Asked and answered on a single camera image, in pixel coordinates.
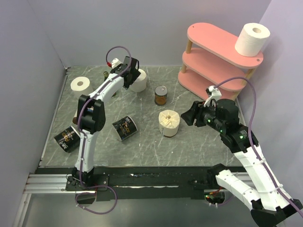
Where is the purple cable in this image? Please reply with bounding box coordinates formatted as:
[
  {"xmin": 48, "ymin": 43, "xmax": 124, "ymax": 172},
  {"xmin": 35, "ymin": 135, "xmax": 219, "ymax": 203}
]
[
  {"xmin": 75, "ymin": 46, "xmax": 132, "ymax": 215},
  {"xmin": 208, "ymin": 76, "xmax": 303, "ymax": 218}
]

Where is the cream paper roll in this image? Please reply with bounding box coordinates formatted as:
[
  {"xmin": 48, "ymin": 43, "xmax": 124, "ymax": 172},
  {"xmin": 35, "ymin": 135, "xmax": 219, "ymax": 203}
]
[{"xmin": 158, "ymin": 110, "xmax": 180, "ymax": 138}]

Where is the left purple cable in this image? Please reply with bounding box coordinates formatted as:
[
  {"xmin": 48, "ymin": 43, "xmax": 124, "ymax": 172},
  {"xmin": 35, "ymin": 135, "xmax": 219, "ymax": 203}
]
[{"xmin": 75, "ymin": 46, "xmax": 132, "ymax": 215}]

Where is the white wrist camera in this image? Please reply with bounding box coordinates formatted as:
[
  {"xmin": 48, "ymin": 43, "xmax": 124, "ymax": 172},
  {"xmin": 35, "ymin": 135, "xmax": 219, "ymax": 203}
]
[
  {"xmin": 107, "ymin": 58, "xmax": 122, "ymax": 69},
  {"xmin": 204, "ymin": 86, "xmax": 222, "ymax": 107}
]

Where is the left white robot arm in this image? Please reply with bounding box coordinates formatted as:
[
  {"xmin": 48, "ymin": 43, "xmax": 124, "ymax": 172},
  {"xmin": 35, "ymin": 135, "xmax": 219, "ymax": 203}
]
[{"xmin": 71, "ymin": 56, "xmax": 141, "ymax": 190}]

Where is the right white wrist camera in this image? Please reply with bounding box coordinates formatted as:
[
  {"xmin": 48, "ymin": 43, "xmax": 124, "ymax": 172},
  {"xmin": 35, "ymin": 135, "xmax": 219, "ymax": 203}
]
[{"xmin": 204, "ymin": 86, "xmax": 222, "ymax": 107}]

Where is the green glass bottle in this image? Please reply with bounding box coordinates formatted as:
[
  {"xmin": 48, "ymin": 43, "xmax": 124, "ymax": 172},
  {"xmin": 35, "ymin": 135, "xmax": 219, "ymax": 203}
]
[{"xmin": 103, "ymin": 71, "xmax": 116, "ymax": 97}]

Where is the printed wrapped paper roll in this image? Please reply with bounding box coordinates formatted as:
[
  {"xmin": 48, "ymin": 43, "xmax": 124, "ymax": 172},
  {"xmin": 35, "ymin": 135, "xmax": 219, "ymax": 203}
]
[{"xmin": 72, "ymin": 112, "xmax": 78, "ymax": 125}]

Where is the brown glass jar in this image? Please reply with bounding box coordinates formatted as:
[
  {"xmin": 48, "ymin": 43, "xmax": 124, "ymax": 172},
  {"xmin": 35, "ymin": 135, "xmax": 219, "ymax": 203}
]
[{"xmin": 154, "ymin": 86, "xmax": 168, "ymax": 105}]

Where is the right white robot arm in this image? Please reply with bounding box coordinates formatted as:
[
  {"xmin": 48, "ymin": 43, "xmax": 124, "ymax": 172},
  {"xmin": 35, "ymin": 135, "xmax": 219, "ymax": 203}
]
[{"xmin": 181, "ymin": 99, "xmax": 303, "ymax": 227}]

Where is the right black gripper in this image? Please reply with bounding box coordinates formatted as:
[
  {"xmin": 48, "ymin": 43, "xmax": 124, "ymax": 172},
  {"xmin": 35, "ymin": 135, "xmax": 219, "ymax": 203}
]
[{"xmin": 180, "ymin": 100, "xmax": 225, "ymax": 132}]

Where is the pink three-tier shelf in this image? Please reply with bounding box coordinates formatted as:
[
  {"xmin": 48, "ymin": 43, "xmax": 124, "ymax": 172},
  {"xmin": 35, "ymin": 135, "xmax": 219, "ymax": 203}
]
[{"xmin": 178, "ymin": 22, "xmax": 263, "ymax": 100}]

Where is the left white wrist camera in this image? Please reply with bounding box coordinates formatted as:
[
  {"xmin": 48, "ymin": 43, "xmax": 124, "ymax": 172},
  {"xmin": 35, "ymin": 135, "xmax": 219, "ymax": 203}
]
[{"xmin": 107, "ymin": 58, "xmax": 122, "ymax": 69}]

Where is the black wrapped paper roll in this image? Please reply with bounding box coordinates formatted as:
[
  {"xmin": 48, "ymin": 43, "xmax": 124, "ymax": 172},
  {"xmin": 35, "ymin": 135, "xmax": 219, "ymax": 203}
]
[
  {"xmin": 112, "ymin": 116, "xmax": 138, "ymax": 141},
  {"xmin": 54, "ymin": 126, "xmax": 80, "ymax": 153}
]

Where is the white paper towel roll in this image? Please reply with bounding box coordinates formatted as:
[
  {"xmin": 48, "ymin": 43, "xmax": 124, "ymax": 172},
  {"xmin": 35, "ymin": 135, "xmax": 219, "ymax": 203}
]
[
  {"xmin": 71, "ymin": 77, "xmax": 94, "ymax": 99},
  {"xmin": 235, "ymin": 23, "xmax": 270, "ymax": 57},
  {"xmin": 129, "ymin": 69, "xmax": 148, "ymax": 93}
]

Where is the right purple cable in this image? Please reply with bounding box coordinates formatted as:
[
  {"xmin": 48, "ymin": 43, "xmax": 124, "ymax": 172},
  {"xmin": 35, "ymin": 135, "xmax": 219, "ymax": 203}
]
[{"xmin": 208, "ymin": 76, "xmax": 303, "ymax": 218}]

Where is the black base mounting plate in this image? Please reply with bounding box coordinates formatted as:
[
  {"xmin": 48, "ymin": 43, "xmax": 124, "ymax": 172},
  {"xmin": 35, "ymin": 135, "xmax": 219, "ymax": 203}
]
[{"xmin": 65, "ymin": 166, "xmax": 226, "ymax": 202}]

